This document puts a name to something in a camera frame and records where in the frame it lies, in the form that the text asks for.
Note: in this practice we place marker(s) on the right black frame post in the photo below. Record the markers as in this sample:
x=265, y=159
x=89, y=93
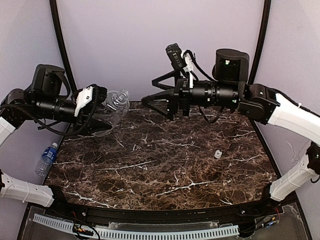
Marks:
x=260, y=41

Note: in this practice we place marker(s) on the small blue label water bottle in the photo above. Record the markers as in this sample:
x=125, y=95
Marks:
x=48, y=158

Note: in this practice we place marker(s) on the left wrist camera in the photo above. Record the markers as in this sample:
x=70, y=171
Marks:
x=85, y=99

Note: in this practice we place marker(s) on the clear bottle without label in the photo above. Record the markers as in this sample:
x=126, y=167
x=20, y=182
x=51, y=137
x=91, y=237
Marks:
x=112, y=110

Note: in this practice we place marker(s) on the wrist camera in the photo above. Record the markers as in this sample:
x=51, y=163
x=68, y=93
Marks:
x=85, y=99
x=182, y=61

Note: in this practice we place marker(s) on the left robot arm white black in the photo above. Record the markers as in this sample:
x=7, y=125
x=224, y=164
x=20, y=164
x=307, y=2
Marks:
x=48, y=97

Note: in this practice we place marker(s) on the white slotted cable duct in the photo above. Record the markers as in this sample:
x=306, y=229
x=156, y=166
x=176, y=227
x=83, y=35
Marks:
x=103, y=233

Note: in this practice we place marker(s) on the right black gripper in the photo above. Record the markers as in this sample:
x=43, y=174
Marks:
x=179, y=95

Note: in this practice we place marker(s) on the white bottle cap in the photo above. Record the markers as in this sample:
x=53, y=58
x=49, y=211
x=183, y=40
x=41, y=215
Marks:
x=218, y=154

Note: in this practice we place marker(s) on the left black frame post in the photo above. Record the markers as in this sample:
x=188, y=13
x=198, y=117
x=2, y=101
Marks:
x=61, y=44

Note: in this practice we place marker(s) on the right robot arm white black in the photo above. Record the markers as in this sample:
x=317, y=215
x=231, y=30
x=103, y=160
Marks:
x=228, y=88

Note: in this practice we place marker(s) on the black frame post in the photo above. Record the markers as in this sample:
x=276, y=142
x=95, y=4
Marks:
x=61, y=44
x=260, y=41

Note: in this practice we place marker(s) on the black front rail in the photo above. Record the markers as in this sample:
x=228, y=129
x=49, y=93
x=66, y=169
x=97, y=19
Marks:
x=237, y=214

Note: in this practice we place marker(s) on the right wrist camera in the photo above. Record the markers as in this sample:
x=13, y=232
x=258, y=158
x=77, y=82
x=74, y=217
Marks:
x=182, y=61

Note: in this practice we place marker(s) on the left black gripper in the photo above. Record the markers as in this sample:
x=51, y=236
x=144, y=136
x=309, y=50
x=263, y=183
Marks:
x=81, y=115

